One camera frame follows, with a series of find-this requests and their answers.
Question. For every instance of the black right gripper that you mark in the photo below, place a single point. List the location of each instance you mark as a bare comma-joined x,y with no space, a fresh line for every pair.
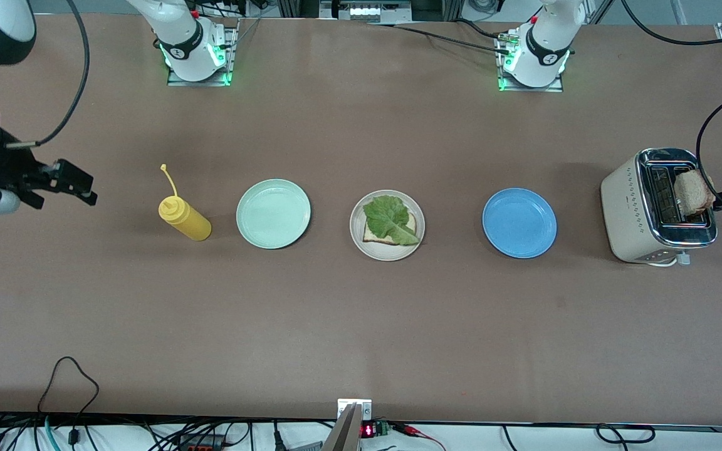
2,168

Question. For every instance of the white bread slice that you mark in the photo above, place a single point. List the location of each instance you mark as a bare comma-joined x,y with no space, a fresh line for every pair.
693,193
375,238

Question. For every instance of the yellow squeeze bottle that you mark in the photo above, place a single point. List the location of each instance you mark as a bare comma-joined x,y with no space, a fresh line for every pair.
192,222

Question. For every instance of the green lettuce leaf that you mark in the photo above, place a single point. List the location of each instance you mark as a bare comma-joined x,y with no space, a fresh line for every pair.
389,216

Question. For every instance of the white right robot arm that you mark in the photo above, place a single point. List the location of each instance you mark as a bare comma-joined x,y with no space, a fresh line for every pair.
179,37

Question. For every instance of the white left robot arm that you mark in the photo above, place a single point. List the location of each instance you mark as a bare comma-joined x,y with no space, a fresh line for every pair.
543,50

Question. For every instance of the pale green plate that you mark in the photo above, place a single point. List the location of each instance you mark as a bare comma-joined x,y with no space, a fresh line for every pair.
273,214

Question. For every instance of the blue plate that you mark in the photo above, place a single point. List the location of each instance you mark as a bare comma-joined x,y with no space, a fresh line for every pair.
519,223

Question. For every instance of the beige plate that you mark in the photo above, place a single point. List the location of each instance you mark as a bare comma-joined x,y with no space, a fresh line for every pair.
361,247

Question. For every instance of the small white mounting plate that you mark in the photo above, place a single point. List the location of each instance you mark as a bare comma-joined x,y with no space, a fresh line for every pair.
365,410

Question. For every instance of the beige chrome toaster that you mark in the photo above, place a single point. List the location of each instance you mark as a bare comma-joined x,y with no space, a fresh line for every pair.
624,213

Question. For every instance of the black device with white lights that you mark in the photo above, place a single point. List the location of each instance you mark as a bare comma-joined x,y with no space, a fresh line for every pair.
367,11

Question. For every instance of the red digit display module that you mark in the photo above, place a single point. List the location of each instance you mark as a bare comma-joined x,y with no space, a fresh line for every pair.
368,431

